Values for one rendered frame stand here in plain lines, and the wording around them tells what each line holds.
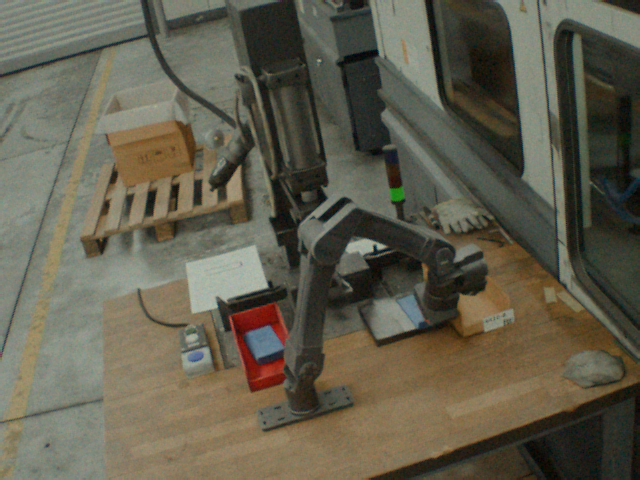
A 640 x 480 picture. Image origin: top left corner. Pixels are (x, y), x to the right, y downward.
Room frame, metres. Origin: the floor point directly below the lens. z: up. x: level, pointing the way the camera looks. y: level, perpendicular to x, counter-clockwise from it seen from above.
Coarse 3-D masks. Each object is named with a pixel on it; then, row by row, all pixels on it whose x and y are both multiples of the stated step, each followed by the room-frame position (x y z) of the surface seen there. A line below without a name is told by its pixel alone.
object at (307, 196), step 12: (288, 192) 1.83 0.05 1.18; (300, 192) 1.84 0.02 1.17; (312, 192) 1.75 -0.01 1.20; (324, 192) 1.78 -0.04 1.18; (300, 204) 1.74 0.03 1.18; (312, 204) 1.73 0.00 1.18; (276, 216) 1.79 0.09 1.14; (288, 216) 1.78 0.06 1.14; (300, 216) 1.70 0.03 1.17; (276, 228) 1.73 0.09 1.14; (288, 228) 1.71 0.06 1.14; (276, 240) 1.70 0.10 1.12; (288, 240) 1.70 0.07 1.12
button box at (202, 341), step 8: (144, 312) 1.88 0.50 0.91; (160, 320) 1.81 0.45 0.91; (184, 328) 1.72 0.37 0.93; (200, 328) 1.70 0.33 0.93; (184, 336) 1.68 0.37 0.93; (200, 336) 1.67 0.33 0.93; (184, 344) 1.64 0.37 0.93; (192, 344) 1.64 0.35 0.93; (200, 344) 1.63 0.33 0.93; (208, 344) 1.63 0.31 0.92; (184, 352) 1.62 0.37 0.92
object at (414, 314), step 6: (402, 300) 1.65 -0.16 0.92; (408, 300) 1.64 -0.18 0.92; (414, 300) 1.64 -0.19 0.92; (402, 306) 1.62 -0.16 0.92; (408, 306) 1.62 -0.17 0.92; (408, 312) 1.59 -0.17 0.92; (414, 312) 1.59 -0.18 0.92; (414, 318) 1.56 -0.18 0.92; (420, 318) 1.56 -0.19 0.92; (414, 324) 1.54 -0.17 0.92; (420, 324) 1.51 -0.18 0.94; (426, 324) 1.52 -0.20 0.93
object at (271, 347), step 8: (264, 328) 1.68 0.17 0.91; (248, 336) 1.66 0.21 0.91; (256, 336) 1.65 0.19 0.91; (264, 336) 1.64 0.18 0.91; (272, 336) 1.63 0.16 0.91; (248, 344) 1.62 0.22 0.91; (256, 344) 1.61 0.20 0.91; (264, 344) 1.61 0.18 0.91; (272, 344) 1.60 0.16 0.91; (256, 352) 1.58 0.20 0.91; (264, 352) 1.57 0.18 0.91; (272, 352) 1.53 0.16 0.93; (280, 352) 1.54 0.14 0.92; (256, 360) 1.55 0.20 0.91; (264, 360) 1.53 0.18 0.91; (272, 360) 1.54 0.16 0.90
